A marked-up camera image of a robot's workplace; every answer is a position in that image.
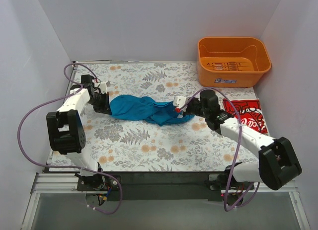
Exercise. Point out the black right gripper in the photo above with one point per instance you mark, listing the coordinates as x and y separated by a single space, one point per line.
190 108

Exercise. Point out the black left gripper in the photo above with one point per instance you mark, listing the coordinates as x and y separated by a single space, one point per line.
104 104

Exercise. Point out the teal blue t shirt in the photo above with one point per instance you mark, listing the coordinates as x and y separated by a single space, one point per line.
132 108

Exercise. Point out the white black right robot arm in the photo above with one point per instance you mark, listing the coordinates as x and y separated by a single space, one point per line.
277 161

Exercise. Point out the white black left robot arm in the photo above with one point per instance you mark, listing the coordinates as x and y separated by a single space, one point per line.
66 132

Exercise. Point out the floral patterned table mat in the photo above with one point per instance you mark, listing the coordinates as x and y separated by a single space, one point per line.
120 145

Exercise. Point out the orange plastic basket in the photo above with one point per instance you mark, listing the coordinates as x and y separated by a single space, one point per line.
231 61

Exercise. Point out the folded red printed t shirt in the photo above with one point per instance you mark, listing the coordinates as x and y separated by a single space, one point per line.
251 114

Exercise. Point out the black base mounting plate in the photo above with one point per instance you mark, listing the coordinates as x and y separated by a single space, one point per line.
160 185

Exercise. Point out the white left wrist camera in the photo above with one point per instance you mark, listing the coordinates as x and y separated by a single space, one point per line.
103 86

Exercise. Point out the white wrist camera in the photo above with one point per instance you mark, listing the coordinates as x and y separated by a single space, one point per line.
103 86
181 105

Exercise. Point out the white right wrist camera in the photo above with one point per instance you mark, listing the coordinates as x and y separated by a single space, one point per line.
181 105

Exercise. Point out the aluminium frame rail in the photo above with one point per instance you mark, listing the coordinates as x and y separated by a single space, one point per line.
68 183

